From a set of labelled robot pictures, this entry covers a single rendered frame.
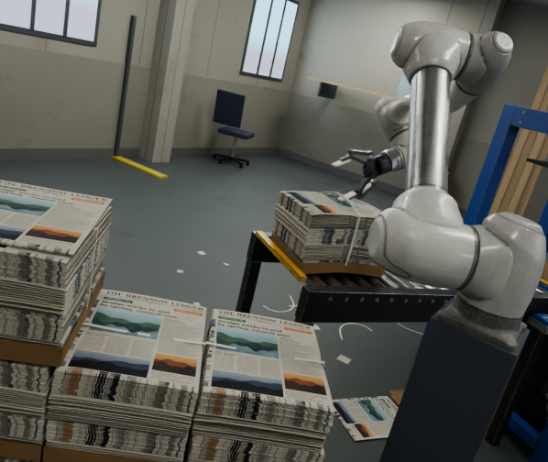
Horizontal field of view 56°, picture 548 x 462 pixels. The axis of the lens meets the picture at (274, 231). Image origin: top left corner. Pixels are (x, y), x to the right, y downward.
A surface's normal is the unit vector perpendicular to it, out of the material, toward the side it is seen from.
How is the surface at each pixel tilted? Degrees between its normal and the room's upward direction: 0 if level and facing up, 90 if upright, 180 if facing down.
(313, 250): 90
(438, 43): 53
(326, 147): 90
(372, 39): 90
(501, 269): 84
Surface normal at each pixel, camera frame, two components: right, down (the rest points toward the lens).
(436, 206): 0.11, -0.46
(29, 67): 0.80, 0.35
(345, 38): -0.55, 0.14
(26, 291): 0.08, 0.32
